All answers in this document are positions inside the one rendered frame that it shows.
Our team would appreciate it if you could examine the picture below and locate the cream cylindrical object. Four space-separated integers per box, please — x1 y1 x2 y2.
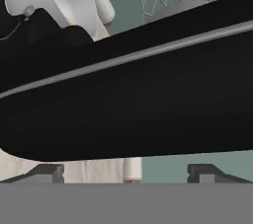
79 0 117 42

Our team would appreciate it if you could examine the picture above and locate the cream blocky object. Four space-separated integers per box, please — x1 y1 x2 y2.
0 147 143 185

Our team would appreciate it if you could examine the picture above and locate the black stand mixer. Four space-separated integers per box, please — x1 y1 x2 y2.
0 0 253 163

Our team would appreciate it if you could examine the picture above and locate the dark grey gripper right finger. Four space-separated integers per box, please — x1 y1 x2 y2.
186 163 253 185

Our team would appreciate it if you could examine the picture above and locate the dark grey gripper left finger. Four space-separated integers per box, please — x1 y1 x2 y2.
0 163 65 185

